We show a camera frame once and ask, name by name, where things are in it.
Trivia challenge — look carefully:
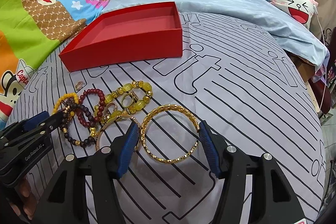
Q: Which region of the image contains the dark brown bead bracelet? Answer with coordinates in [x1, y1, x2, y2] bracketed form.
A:
[59, 104, 98, 147]

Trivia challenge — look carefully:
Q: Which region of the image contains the dark red bead bracelet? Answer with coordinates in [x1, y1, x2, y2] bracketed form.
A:
[76, 88, 106, 123]

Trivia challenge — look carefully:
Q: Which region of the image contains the smooth gold bangle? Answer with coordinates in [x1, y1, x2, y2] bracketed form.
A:
[95, 114, 141, 152]

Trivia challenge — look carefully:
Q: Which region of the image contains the yellow stone bead bracelet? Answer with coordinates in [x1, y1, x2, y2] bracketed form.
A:
[93, 80, 154, 122]

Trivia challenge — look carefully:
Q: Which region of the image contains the gold ring with stone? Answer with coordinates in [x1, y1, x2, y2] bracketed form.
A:
[121, 91, 140, 110]

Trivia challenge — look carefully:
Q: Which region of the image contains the textured gold bangle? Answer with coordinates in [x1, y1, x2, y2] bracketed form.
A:
[139, 104, 205, 168]

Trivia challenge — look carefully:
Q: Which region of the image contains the left hand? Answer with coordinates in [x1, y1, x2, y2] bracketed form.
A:
[10, 176, 37, 221]

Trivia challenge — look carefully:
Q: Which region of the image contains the grey striped bed sheet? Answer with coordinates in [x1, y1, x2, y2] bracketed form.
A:
[4, 11, 328, 224]

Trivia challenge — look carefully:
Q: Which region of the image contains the red cardboard tray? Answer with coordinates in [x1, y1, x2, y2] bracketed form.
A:
[59, 2, 183, 72]

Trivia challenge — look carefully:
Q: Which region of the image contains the cartoon monkey colourful blanket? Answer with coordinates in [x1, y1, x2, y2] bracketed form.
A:
[1, 0, 109, 127]

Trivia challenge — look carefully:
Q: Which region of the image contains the light blue quilt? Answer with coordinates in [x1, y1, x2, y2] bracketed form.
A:
[102, 0, 330, 69]

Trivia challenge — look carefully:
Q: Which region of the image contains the pink laughing face cushion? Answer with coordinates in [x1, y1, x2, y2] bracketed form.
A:
[271, 0, 318, 29]

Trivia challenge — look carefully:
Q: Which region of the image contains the white cable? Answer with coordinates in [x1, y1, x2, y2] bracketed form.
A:
[305, 0, 330, 111]

